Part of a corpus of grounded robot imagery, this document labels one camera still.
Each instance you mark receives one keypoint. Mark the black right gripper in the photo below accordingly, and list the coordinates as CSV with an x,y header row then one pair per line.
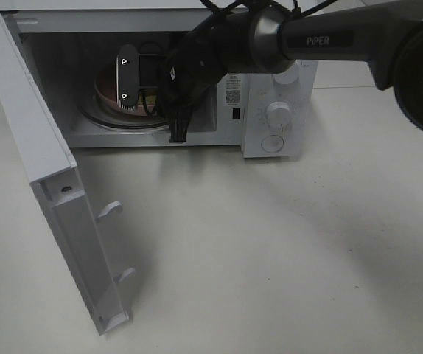
x,y
183,81

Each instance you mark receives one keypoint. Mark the pink round plate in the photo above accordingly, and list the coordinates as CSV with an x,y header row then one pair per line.
x,y
105,88

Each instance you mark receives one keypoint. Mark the round white door button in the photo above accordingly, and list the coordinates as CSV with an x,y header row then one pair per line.
x,y
272,144

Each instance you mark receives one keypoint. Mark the white microwave door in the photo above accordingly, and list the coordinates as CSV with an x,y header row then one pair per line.
x,y
55,180

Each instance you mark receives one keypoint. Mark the toy sandwich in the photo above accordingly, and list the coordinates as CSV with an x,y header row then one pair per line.
x,y
150,99

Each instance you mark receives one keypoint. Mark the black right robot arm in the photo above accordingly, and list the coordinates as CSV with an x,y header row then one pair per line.
x,y
266,38

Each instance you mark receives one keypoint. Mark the white warning label sticker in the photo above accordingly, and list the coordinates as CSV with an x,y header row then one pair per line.
x,y
232,90

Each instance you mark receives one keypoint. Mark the glass microwave turntable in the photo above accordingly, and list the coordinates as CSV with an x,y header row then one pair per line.
x,y
106,113

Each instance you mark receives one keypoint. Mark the white microwave oven body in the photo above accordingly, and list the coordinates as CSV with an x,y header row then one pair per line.
x,y
70,42

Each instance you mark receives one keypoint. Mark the lower white microwave knob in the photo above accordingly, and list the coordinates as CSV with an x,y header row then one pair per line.
x,y
278,114

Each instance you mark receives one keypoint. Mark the white microwave knob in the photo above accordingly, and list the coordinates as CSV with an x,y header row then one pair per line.
x,y
288,77
278,114

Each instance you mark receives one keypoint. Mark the upper white microwave knob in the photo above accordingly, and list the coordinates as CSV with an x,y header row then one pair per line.
x,y
288,77

